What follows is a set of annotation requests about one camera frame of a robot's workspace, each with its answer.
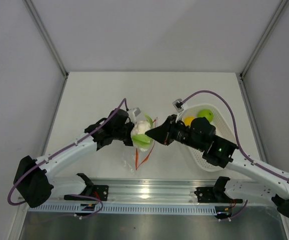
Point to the aluminium frame post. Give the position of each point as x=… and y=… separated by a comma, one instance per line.
x=40, y=26
x=265, y=36

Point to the black mounting plate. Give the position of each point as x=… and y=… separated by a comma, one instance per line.
x=101, y=192
x=207, y=194

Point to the clear zip top bag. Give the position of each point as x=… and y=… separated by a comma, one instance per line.
x=133, y=158

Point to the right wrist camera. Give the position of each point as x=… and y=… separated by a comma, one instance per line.
x=179, y=105

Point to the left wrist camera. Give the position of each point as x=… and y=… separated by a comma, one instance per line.
x=133, y=113

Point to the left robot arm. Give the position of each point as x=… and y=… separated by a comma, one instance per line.
x=35, y=177

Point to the white green cabbage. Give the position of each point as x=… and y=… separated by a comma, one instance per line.
x=138, y=134

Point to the yellow pear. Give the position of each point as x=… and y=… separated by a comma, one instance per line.
x=188, y=120

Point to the white slotted cable duct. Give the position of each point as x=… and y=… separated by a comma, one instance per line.
x=118, y=208

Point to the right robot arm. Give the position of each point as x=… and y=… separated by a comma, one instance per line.
x=219, y=152

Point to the green apple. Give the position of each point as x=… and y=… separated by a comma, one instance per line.
x=206, y=113

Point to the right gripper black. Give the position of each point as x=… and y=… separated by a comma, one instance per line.
x=164, y=133

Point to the left aluminium frame post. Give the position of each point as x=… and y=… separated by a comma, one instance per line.
x=40, y=26

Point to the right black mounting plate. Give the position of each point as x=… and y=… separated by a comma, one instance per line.
x=207, y=194

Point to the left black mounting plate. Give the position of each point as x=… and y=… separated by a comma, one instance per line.
x=101, y=192

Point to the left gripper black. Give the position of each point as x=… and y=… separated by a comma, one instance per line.
x=129, y=143

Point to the right aluminium frame post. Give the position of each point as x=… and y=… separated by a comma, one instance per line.
x=265, y=36

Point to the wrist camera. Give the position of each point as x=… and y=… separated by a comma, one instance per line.
x=179, y=105
x=133, y=113

